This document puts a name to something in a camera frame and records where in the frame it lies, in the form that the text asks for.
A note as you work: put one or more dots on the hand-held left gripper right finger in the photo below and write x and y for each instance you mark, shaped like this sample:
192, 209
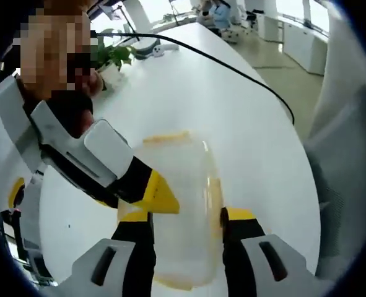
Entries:
247, 263

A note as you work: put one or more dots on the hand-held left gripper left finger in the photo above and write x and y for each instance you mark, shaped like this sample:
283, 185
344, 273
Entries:
130, 260

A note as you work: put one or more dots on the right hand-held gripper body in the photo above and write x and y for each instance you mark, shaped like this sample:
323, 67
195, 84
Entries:
6, 139

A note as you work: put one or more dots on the clear box with yellow buckle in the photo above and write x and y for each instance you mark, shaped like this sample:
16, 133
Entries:
176, 185

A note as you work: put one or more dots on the green potted plant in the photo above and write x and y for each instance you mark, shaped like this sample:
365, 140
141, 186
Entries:
114, 57

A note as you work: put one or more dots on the grey white device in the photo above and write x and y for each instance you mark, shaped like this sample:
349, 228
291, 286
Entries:
145, 49

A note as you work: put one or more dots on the small white figurine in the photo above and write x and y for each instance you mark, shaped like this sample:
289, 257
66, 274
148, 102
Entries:
159, 52

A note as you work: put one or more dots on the grey mesh office chair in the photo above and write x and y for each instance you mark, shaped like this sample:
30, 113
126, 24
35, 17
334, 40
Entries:
350, 154

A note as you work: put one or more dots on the white cabinet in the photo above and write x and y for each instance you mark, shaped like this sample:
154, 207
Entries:
306, 46

